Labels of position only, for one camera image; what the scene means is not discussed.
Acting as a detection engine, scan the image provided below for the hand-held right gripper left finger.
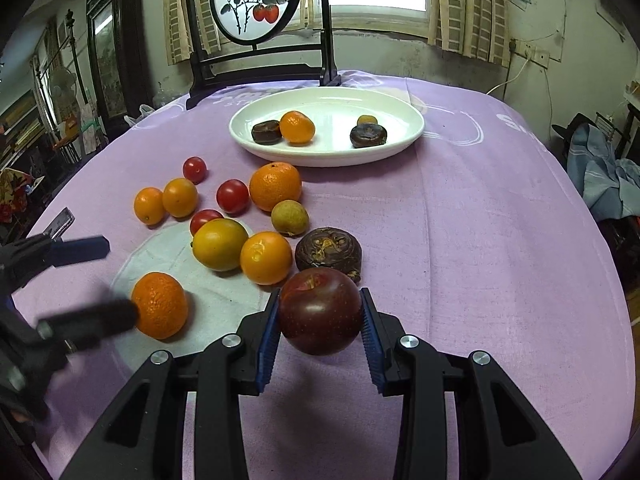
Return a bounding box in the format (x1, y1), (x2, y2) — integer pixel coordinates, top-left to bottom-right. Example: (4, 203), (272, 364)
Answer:
(59, 287), (282, 480)

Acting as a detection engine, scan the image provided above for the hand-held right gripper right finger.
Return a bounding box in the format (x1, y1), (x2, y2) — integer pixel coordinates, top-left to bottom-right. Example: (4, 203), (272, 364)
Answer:
(359, 287), (583, 480)

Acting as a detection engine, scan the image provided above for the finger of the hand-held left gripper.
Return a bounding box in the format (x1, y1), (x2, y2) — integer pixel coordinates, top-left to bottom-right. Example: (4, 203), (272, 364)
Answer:
(0, 235), (111, 292)
(36, 299), (142, 355)

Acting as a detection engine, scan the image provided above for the dark red plum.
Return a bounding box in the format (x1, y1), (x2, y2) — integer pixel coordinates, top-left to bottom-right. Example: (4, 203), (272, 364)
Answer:
(277, 267), (364, 357)

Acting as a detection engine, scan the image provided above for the bumpy orange mandarin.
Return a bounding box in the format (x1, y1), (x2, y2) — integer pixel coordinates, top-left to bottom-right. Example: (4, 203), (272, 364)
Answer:
(131, 271), (190, 340)

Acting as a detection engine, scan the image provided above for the small smooth orange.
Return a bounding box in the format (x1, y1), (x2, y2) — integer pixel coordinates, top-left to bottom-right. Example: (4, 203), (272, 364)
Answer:
(162, 178), (199, 219)
(133, 187), (166, 226)

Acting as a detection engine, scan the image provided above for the scarred smooth orange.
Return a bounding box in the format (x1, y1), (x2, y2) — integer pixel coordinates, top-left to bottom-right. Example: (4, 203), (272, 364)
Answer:
(240, 231), (293, 286)

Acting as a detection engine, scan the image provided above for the large dark water chestnut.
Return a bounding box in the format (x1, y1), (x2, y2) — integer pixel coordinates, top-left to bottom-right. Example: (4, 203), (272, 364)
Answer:
(295, 227), (363, 283)

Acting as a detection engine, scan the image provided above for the yellow-green lemon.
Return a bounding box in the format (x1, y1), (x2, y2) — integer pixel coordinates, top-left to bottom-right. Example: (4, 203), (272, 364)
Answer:
(192, 218), (250, 272)

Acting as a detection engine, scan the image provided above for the red cherry tomato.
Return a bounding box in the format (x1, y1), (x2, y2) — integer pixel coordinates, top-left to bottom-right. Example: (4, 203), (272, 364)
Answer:
(216, 179), (250, 215)
(189, 209), (226, 237)
(182, 156), (208, 185)

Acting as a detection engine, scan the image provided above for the large orange mandarin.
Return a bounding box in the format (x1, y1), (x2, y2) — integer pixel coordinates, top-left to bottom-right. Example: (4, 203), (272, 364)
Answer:
(249, 162), (303, 212)

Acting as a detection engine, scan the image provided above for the white oval plate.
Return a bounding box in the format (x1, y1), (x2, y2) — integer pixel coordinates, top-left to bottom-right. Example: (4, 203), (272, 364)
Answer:
(229, 86), (426, 168)

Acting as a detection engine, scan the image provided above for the silver metal object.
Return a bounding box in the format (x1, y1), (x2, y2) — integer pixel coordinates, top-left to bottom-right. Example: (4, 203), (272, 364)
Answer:
(43, 207), (76, 237)

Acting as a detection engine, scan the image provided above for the purple tablecloth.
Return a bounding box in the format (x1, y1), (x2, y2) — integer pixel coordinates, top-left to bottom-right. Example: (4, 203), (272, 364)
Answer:
(10, 70), (636, 480)

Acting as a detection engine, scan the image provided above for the white plastic bag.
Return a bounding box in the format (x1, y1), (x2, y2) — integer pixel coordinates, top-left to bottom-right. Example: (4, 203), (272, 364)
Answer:
(124, 104), (158, 128)

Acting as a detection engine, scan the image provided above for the white standing fan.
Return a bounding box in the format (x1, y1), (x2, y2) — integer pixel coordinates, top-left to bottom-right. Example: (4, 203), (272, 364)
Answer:
(50, 67), (83, 126)

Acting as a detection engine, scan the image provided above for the dark wooden cabinet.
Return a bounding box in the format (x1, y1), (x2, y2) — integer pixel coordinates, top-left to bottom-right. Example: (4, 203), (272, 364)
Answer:
(85, 0), (153, 131)

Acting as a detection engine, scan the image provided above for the small dark water chestnut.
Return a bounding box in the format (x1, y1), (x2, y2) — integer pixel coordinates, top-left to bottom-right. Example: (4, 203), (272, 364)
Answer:
(251, 120), (283, 146)

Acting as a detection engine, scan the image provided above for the small orange mandarin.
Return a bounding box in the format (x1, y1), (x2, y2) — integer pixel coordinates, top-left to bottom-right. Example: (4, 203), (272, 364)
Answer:
(279, 110), (316, 144)

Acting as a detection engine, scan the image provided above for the pile of blue clothes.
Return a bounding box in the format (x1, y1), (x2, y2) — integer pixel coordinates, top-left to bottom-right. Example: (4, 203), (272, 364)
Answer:
(567, 122), (640, 221)

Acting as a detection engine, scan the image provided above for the dark wooden chair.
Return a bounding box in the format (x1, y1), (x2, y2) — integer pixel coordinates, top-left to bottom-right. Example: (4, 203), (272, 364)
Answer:
(185, 0), (343, 111)

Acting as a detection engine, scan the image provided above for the white power cable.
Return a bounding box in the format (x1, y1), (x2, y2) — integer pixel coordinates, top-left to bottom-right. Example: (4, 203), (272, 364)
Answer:
(485, 55), (531, 98)

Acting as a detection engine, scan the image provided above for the white wall socket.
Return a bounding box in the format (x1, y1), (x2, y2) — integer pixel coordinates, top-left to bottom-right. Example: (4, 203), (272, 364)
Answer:
(510, 40), (551, 68)

